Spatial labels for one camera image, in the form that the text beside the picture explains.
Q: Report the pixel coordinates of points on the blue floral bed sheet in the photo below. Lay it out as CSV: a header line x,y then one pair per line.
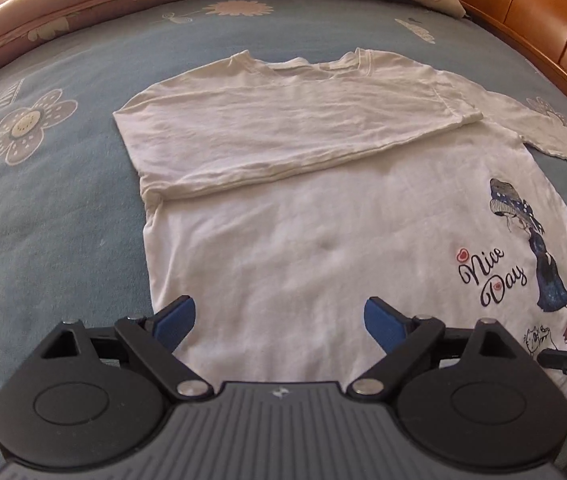
x,y
63,220

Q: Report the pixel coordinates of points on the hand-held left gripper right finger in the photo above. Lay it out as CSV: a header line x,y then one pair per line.
x,y
383,327

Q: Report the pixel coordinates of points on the wooden headboard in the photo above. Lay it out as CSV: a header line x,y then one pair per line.
x,y
538,10

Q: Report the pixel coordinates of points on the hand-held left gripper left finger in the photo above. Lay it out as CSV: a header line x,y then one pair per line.
x,y
176,322

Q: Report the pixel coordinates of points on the white printed t-shirt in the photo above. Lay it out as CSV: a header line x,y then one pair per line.
x,y
288,240

